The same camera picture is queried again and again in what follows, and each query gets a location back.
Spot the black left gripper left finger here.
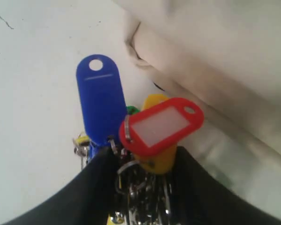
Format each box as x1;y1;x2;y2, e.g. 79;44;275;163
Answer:
7;148;118;225

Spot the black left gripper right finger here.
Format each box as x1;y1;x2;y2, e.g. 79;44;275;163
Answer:
171;146;281;225

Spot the colourful key tag bunch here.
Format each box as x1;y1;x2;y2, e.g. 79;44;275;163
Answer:
74;54;204;225

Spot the beige fabric duffel bag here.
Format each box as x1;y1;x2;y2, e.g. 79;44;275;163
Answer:
117;0;281;195

